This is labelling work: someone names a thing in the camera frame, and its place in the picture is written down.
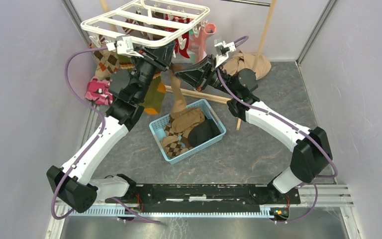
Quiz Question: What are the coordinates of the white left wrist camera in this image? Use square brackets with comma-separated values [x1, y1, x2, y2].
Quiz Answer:
[106, 35, 143, 58]

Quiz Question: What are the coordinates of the pink sock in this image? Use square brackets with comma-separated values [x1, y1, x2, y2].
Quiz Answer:
[187, 23, 216, 64]

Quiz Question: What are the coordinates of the purple cable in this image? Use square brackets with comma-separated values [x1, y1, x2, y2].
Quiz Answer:
[216, 35, 339, 224]
[51, 46, 162, 226]

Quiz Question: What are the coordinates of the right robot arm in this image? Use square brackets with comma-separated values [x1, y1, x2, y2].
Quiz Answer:
[174, 56, 335, 203]

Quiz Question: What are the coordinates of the green striped sock right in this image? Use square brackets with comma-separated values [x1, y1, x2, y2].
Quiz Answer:
[140, 72, 166, 115]

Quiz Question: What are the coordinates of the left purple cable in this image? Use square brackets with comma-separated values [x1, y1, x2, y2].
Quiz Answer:
[51, 46, 162, 226]

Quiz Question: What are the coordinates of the tan brown sock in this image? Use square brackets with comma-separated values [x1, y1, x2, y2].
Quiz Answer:
[169, 63, 187, 119]

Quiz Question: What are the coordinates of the green striped sock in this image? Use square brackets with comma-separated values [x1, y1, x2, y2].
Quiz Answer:
[140, 72, 166, 115]
[117, 55, 135, 72]

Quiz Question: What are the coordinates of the black sock in basket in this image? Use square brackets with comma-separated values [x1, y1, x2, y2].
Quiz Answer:
[188, 119, 221, 147]

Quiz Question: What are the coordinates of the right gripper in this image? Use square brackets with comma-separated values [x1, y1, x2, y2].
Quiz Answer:
[174, 55, 238, 97]

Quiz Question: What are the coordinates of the wooden frame stand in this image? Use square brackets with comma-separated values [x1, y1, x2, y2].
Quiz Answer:
[99, 0, 277, 130]

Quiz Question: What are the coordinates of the brown striped sock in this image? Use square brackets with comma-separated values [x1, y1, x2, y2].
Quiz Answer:
[123, 11, 165, 37]

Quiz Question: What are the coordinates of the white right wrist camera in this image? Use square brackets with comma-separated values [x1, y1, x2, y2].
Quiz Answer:
[214, 41, 236, 68]

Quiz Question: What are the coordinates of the beige cloth pile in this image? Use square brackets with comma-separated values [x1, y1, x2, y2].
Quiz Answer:
[223, 51, 272, 80]

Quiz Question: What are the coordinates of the red snowflake sock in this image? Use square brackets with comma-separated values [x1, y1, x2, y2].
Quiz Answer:
[164, 14, 193, 59]

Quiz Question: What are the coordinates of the tan sock in basket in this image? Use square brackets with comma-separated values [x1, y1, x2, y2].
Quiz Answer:
[170, 107, 206, 132]

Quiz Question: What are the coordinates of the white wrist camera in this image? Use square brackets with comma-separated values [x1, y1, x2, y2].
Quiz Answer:
[214, 41, 236, 68]
[106, 35, 143, 58]

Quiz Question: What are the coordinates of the green striped sock left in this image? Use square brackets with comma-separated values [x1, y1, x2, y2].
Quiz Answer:
[117, 55, 135, 72]

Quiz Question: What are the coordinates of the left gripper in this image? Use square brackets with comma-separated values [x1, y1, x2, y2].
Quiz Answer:
[130, 40, 176, 102]

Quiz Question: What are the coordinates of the argyle sock left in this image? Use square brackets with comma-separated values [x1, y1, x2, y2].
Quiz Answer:
[92, 49, 120, 81]

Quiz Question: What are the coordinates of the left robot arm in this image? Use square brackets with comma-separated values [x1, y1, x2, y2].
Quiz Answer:
[46, 41, 176, 219]

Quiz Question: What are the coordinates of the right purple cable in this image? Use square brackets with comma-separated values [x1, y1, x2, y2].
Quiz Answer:
[216, 35, 339, 224]

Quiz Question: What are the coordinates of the blue plastic basket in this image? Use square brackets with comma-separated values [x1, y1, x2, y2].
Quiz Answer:
[149, 99, 226, 164]

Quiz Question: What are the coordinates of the white plastic clip hanger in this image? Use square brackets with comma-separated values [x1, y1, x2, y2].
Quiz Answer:
[81, 0, 210, 47]

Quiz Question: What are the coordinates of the argyle sock in basket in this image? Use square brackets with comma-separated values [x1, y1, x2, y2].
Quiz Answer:
[161, 123, 193, 158]

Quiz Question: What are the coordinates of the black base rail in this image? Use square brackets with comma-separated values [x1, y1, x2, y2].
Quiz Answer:
[120, 184, 301, 213]

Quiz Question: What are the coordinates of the pink camouflage cloth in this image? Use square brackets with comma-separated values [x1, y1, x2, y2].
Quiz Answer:
[85, 78, 113, 106]

